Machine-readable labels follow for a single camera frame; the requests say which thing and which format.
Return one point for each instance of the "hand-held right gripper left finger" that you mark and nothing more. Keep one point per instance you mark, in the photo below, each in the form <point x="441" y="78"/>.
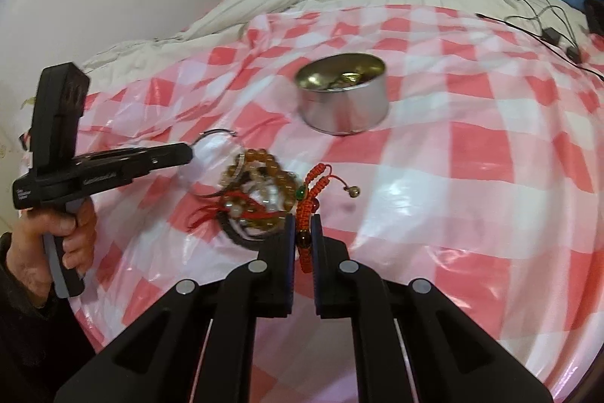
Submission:
<point x="289" y="245"/>

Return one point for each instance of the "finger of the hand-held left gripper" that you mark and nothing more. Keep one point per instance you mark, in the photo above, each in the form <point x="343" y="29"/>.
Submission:
<point x="172" y="155"/>

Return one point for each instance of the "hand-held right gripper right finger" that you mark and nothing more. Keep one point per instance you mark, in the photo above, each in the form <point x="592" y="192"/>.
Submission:
<point x="317" y="245"/>

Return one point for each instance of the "silver bangle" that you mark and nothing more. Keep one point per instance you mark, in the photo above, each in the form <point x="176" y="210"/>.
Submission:
<point x="203" y="191"/>

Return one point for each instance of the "round metal tin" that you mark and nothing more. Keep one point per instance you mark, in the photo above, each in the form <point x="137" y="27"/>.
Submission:
<point x="342" y="110"/>

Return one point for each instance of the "person's left forearm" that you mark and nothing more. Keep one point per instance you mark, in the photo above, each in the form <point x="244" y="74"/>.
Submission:
<point x="28" y="346"/>

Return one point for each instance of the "gold jewelry piece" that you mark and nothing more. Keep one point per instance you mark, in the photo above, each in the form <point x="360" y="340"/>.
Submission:
<point x="348" y="78"/>

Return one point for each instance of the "person's left hand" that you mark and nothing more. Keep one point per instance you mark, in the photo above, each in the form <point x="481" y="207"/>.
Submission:
<point x="33" y="242"/>

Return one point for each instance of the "red checkered plastic sheet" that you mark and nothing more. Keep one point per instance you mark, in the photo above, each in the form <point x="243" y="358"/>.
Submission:
<point x="472" y="195"/>

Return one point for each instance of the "black charger adapter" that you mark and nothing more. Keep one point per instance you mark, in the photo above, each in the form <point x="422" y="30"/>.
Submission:
<point x="574" y="54"/>
<point x="550" y="35"/>

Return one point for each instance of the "black jacket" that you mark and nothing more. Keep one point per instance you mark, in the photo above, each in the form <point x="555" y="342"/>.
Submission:
<point x="595" y="16"/>

